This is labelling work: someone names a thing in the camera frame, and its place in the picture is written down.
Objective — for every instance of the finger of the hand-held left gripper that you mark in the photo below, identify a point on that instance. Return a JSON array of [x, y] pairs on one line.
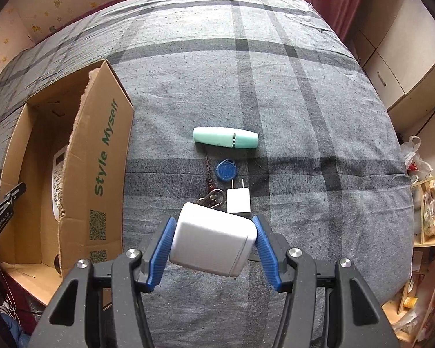
[[7, 197]]

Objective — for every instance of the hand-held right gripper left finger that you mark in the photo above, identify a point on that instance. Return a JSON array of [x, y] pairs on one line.
[[159, 257]]

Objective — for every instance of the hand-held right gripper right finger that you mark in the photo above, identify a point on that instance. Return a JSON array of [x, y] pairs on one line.
[[266, 257]]

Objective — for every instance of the large white charger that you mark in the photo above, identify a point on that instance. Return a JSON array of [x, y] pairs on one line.
[[212, 241]]

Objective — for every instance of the white remote control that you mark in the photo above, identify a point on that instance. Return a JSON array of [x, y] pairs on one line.
[[60, 177]]

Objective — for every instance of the small white charger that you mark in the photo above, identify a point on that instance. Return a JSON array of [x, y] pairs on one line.
[[238, 199]]

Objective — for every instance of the metal key bunch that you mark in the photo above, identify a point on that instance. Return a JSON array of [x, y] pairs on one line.
[[212, 198]]

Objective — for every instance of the blue key fob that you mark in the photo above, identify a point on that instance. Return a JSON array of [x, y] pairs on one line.
[[225, 170]]

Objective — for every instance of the cardboard box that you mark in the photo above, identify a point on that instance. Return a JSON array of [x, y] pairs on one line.
[[105, 159]]

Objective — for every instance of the mint green tube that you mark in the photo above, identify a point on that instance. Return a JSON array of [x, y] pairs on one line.
[[221, 137]]

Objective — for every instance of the grey plaid blanket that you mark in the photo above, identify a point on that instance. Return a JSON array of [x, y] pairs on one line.
[[293, 152]]

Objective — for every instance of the wooden shelf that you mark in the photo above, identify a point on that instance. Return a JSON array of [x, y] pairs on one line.
[[427, 243]]

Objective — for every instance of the white plastic bag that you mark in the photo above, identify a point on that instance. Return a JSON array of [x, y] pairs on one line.
[[415, 156]]

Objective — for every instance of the beige wardrobe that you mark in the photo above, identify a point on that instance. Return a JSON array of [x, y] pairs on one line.
[[398, 54]]

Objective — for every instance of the dark pink curtain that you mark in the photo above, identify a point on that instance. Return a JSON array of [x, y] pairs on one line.
[[337, 0]]

